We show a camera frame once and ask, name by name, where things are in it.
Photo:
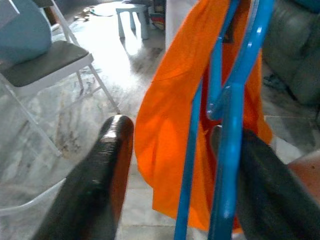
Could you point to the white folding chair grey seat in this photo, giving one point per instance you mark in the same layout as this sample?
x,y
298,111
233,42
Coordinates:
x,y
50,62

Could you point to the orange shirt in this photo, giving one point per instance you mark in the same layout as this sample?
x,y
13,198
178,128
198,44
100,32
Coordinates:
x,y
172,112

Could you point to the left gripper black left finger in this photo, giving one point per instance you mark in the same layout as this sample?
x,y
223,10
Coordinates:
x,y
100,187

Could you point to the crumpled beige cloth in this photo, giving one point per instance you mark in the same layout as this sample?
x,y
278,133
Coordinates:
x,y
87,11

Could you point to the white hanging garment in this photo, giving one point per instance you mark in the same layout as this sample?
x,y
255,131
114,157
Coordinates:
x,y
180,22

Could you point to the small white child chair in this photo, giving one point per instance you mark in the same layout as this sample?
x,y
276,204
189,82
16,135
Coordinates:
x,y
140,15

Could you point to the grey green leather sofa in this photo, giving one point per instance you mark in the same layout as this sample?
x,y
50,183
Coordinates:
x,y
295,50

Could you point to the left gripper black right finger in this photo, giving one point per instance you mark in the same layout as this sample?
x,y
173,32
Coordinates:
x,y
275,200

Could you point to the blue plastic hanger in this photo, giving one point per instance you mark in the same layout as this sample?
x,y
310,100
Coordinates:
x,y
230,162

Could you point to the pale blue cushion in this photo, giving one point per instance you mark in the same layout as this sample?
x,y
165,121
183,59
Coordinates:
x,y
22,30

